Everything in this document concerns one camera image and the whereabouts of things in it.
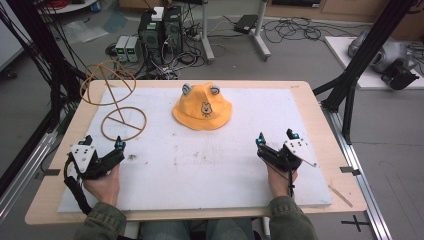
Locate yellow bucket hat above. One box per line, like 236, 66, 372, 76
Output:
172, 81, 233, 131

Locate black flat box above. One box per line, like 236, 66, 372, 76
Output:
233, 14, 260, 35

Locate white floor board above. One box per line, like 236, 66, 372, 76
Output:
324, 35, 424, 90

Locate black frame post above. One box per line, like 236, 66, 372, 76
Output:
6, 0, 81, 111
312, 0, 419, 145

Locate person's left hand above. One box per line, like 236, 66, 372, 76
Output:
83, 163, 121, 208

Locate aluminium rail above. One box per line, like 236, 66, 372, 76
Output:
0, 130, 58, 222
322, 105, 394, 240

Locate grey robot head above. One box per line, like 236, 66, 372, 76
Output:
347, 29, 420, 91

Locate person's right hand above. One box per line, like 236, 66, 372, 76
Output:
266, 161, 299, 200

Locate black computer tower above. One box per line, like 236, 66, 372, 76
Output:
163, 5, 184, 56
137, 9, 165, 65

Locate white box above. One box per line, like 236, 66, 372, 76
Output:
151, 6, 165, 22

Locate grey power supply unit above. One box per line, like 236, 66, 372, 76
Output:
115, 35, 130, 63
125, 36, 142, 64

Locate wooden wire hat stand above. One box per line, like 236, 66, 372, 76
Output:
79, 59, 148, 142

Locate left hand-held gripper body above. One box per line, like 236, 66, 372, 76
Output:
67, 139, 125, 181

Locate person's legs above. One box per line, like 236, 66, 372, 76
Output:
141, 218, 256, 240

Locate thin black cable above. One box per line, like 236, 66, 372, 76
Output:
259, 156, 296, 198

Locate tangle of black floor cables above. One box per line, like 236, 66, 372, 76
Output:
263, 17, 364, 45

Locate grey metal stand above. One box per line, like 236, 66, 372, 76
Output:
199, 0, 272, 65

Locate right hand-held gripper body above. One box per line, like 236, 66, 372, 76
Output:
257, 138, 318, 173

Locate white foam mat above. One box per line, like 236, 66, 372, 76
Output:
57, 86, 334, 213

